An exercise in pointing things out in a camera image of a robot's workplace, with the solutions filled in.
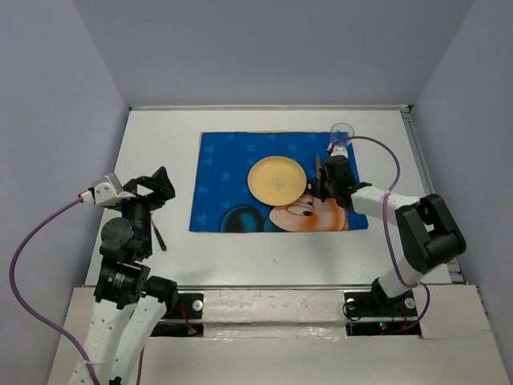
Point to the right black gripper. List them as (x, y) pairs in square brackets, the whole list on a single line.
[(323, 191)]

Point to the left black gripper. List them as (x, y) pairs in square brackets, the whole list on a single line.
[(159, 180)]

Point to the gold knife dark handle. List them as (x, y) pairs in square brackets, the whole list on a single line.
[(318, 166)]

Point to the clear plastic cup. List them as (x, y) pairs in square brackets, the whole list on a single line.
[(341, 134)]

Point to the tan round plate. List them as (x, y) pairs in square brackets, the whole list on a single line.
[(276, 181)]

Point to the gold fork dark handle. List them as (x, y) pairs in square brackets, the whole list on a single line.
[(158, 235)]

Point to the blue cartoon placemat cloth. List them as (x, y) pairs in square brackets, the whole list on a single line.
[(223, 203)]

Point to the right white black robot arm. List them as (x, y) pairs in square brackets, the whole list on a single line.
[(421, 233)]

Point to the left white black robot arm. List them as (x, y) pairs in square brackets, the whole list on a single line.
[(128, 300)]

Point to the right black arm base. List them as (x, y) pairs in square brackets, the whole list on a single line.
[(364, 319)]

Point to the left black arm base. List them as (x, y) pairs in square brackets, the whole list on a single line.
[(185, 319)]

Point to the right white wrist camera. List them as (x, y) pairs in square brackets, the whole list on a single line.
[(339, 150)]

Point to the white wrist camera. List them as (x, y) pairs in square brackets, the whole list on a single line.
[(106, 192), (339, 150)]

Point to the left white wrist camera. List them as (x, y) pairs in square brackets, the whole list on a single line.
[(106, 192)]

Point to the metal table edge rail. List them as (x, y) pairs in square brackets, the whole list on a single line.
[(279, 107)]

